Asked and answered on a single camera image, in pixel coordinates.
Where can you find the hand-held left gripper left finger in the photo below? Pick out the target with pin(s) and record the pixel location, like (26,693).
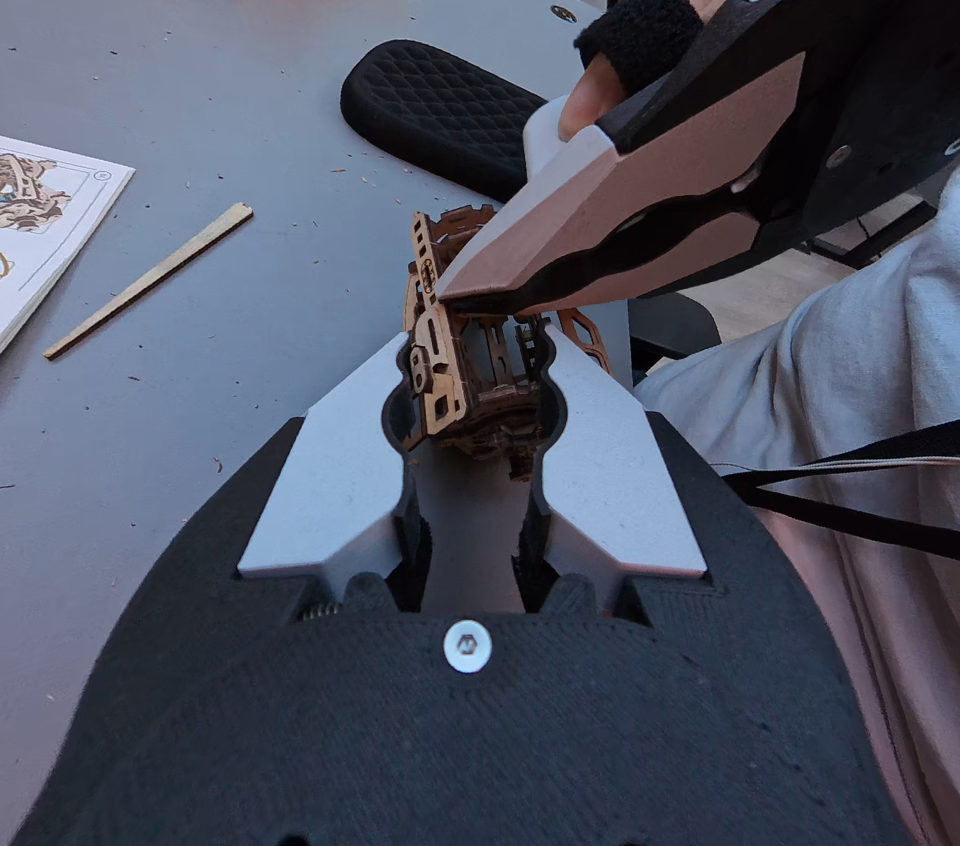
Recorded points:
(330,486)

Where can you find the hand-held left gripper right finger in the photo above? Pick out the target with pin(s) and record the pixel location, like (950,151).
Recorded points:
(622,486)

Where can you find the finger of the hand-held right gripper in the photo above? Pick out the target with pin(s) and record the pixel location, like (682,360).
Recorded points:
(600,201)
(675,261)

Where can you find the wooden mechanical puzzle model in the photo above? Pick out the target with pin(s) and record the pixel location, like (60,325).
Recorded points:
(442,366)

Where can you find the round metal desk fitting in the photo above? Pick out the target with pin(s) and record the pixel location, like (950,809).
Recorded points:
(563,13)

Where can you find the grey desk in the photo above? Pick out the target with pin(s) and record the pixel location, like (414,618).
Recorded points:
(225,148)

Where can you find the black office chair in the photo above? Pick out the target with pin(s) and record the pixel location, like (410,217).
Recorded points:
(675,328)

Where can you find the person's pale sweatshirt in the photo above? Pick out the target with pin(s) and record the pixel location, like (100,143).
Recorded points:
(825,366)

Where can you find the black quilted pad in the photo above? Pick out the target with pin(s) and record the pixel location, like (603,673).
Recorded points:
(427,103)

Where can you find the thin pale wooden stick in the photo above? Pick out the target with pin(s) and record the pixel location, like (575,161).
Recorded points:
(150,280)

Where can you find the illustrated instruction booklet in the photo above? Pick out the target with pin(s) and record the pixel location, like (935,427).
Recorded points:
(52,246)

